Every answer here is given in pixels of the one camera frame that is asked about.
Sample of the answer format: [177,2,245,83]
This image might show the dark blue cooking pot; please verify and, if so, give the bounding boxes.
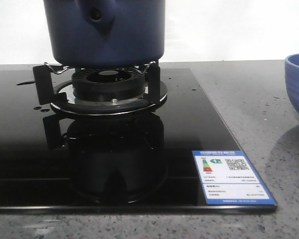
[43,0,165,68]

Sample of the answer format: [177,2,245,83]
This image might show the black pot support grate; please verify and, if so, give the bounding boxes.
[33,61,167,117]

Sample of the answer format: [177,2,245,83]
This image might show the black round gas burner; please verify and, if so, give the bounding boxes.
[72,68,145,102]

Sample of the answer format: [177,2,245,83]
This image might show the blue energy efficiency label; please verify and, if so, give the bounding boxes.
[192,150,276,206]

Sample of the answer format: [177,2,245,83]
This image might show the black glass gas cooktop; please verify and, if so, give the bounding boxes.
[0,69,277,214]

